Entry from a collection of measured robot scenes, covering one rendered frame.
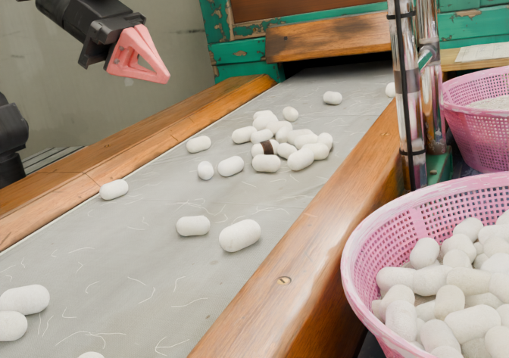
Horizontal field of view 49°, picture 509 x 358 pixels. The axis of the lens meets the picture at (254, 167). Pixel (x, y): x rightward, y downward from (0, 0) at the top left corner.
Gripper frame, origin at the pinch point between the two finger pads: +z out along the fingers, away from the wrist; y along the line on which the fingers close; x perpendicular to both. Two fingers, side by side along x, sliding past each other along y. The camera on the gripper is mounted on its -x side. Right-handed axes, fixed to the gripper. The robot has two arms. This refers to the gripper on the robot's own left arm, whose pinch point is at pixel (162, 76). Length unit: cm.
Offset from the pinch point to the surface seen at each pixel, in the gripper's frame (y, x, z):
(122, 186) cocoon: -12.6, 7.9, 6.6
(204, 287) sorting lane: -29.5, -4.4, 23.2
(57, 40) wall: 120, 86, -102
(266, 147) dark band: -0.7, -1.2, 16.8
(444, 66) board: 32.2, -13.6, 28.9
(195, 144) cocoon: 2.4, 7.0, 7.6
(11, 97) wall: 119, 125, -116
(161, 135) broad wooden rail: 5.8, 11.6, 1.2
